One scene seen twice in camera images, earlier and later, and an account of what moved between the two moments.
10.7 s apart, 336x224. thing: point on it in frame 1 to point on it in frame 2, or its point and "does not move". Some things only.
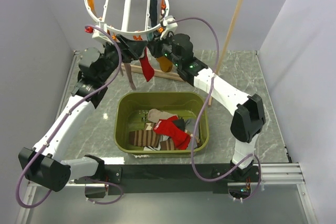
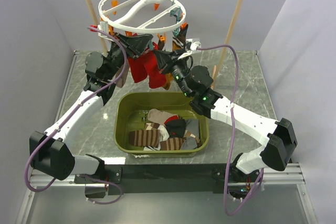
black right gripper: x=155 y=45 to x=164 y=58
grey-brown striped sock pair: x=127 y=66 to x=120 y=83
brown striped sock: x=168 y=145 does not move
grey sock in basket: x=190 y=125 does not move
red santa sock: x=167 y=126 to x=157 y=79
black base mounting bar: x=167 y=178 does not move
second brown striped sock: x=144 y=138 does not move
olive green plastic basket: x=131 y=109 does not move
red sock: x=147 y=69 to x=138 y=68
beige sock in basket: x=154 y=115 does not move
